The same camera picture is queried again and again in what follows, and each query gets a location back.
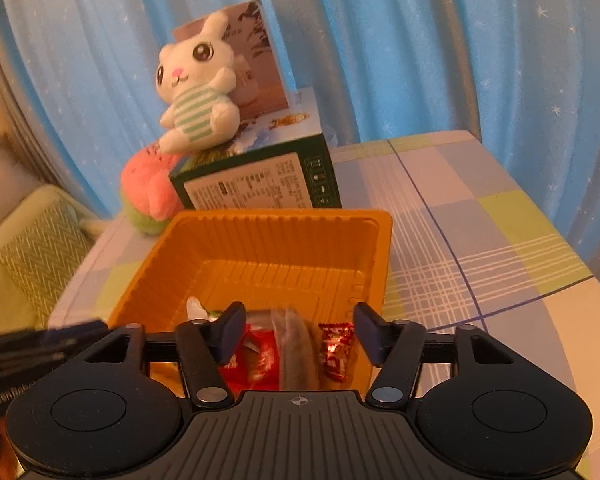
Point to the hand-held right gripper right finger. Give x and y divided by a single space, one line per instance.
370 332

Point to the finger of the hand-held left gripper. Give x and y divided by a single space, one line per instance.
70 331
30 355

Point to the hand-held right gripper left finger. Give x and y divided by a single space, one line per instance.
232 327

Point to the red snack packet white label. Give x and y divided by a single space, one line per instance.
252 357

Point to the small shiny red candy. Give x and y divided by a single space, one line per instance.
337 350

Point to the long green-edged snack packet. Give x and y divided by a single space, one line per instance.
196 307

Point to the orange plastic tray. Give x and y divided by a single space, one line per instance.
280 245

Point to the pale green sofa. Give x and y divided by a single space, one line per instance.
0 290

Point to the green zigzag cushion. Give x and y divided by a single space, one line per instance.
42 260

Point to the green cardboard box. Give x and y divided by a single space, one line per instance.
260 180

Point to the pink and green plush toy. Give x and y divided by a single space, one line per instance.
147 195

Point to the grey cushion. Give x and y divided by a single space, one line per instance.
2 180

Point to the white rabbit plush toy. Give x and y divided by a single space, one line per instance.
195 105

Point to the blue star-print curtain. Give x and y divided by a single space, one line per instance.
430 50

